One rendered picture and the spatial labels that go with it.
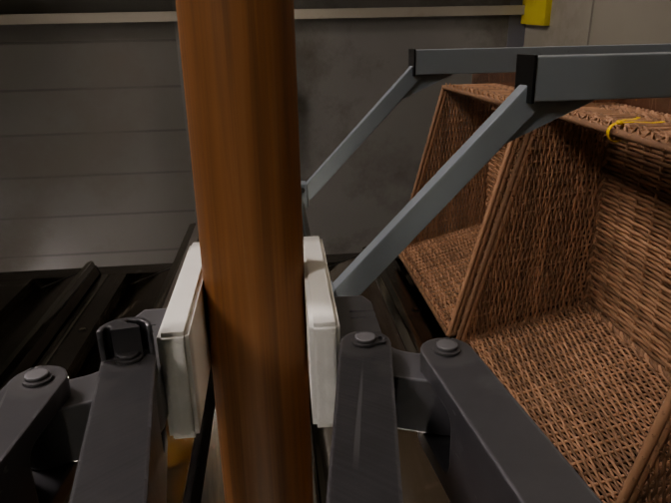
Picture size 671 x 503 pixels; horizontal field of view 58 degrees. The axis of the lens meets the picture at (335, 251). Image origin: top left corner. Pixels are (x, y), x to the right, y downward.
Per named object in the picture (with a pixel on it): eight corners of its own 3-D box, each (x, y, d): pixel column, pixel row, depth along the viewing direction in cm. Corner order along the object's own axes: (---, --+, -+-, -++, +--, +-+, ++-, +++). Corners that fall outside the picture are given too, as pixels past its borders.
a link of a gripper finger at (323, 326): (309, 325, 15) (339, 323, 15) (300, 236, 21) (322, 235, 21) (313, 430, 16) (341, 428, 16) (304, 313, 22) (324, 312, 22)
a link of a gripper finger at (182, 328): (200, 439, 15) (169, 442, 15) (219, 318, 22) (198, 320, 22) (187, 333, 14) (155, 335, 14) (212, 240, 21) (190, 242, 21)
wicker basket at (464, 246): (573, 334, 128) (446, 343, 126) (484, 249, 181) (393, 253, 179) (602, 100, 112) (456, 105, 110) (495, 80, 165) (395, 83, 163)
